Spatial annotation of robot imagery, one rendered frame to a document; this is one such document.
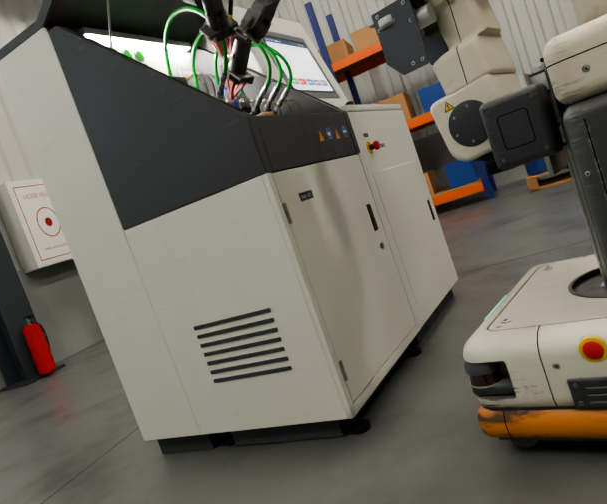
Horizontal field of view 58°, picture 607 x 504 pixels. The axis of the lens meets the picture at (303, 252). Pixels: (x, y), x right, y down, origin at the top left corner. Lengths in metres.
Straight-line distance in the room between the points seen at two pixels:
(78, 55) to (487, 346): 1.43
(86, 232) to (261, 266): 0.69
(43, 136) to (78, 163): 0.17
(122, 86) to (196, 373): 0.91
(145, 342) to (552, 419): 1.26
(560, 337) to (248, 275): 0.84
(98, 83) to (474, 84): 1.10
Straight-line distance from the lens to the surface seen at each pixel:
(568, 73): 1.12
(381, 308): 1.90
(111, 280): 1.95
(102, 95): 1.84
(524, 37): 8.21
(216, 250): 1.63
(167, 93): 1.66
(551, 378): 1.23
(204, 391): 1.85
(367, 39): 7.28
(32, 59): 2.06
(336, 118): 2.02
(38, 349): 5.37
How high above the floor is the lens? 0.68
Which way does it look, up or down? 5 degrees down
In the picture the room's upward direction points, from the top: 19 degrees counter-clockwise
